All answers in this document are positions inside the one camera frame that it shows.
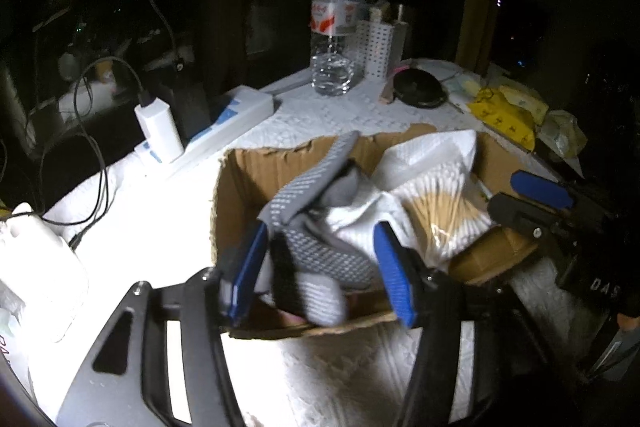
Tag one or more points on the black power adapter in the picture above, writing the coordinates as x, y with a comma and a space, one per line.
190, 107

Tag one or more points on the person's right hand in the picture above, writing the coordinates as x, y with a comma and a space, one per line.
627, 322

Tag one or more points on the white paper towel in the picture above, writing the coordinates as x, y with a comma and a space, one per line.
425, 152

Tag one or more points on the cardboard box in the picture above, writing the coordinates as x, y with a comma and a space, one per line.
240, 187

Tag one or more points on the white textured tablecloth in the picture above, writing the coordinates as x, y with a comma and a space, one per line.
310, 122

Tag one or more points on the clear plastic wrapped pack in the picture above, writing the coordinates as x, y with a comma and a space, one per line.
562, 133

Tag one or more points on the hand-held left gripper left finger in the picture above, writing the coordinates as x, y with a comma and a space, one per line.
245, 272

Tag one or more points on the yellow wet wipes pack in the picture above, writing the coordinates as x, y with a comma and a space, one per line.
505, 118

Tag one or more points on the white perforated basket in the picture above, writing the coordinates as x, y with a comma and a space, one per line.
375, 49

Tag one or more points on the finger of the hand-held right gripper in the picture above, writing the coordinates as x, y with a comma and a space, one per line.
522, 217
542, 189

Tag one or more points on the white charger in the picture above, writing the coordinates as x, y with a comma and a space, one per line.
157, 129

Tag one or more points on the metal thermos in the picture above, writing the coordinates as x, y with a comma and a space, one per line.
401, 27

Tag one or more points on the pale yellow tissue pack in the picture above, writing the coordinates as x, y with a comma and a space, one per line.
525, 99

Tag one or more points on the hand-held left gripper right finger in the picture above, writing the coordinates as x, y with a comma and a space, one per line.
395, 277

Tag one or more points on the cotton swabs pack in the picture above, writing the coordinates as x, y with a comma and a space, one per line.
442, 207

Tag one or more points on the grey knitted sock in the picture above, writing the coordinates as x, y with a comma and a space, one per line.
310, 197

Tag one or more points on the clear plastic water bottle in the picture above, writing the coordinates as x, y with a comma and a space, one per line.
332, 32

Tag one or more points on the beige packet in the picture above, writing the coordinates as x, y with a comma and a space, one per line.
378, 13

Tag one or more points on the white power strip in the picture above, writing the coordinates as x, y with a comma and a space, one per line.
235, 108

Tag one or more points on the black round lid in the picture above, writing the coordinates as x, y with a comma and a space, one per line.
417, 88

